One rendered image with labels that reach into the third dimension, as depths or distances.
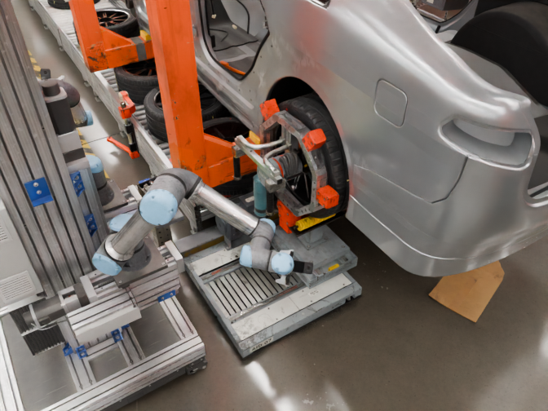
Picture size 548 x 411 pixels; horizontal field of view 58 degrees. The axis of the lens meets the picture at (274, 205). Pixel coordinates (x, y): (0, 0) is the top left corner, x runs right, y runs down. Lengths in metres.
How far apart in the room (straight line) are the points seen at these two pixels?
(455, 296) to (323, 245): 0.86
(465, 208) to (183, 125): 1.51
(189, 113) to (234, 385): 1.45
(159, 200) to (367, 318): 1.73
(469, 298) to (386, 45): 1.83
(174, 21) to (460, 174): 1.45
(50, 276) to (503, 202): 1.85
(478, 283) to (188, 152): 1.95
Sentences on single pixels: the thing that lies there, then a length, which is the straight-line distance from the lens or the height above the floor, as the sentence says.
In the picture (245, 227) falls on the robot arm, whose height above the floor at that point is 1.15.
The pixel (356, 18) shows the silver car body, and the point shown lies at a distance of 2.10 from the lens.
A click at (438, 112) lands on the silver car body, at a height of 1.54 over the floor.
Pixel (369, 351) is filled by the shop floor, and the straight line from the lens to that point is 2.92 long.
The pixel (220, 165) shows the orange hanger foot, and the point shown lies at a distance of 2.97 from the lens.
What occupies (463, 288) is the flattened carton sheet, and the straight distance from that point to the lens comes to 3.34.
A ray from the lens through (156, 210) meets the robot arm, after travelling 1.69.
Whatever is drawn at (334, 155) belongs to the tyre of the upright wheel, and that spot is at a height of 1.05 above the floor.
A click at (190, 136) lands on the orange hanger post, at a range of 2.78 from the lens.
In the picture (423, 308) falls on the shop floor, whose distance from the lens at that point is 3.17.
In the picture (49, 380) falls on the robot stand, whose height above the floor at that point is 0.21.
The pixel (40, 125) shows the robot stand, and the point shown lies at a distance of 1.95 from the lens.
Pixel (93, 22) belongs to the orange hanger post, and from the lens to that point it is 4.47.
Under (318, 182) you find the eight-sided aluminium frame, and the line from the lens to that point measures 2.42.
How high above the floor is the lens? 2.41
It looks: 41 degrees down
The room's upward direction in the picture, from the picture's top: straight up
